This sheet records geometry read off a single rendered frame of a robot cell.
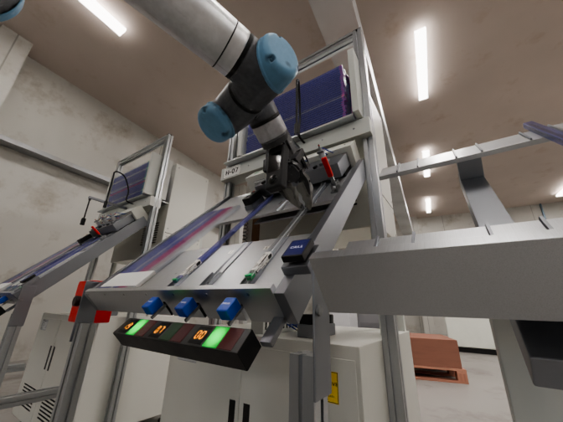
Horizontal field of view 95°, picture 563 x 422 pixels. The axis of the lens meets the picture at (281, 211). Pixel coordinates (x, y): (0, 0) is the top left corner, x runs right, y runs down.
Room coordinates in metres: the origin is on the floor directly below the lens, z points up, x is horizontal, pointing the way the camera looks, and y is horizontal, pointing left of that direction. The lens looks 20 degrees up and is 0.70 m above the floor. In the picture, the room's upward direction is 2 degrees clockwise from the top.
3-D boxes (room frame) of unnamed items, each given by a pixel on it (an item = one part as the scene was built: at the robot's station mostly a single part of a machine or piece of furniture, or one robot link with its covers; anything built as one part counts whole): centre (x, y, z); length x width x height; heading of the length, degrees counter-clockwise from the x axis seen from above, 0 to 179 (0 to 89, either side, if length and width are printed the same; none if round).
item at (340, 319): (7.19, -1.69, 0.61); 0.68 x 0.56 x 1.22; 151
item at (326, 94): (0.99, -0.06, 1.52); 0.51 x 0.13 x 0.27; 55
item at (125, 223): (1.79, 1.20, 0.66); 1.01 x 0.73 x 1.31; 145
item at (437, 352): (3.61, -1.56, 0.20); 1.17 x 0.85 x 0.41; 67
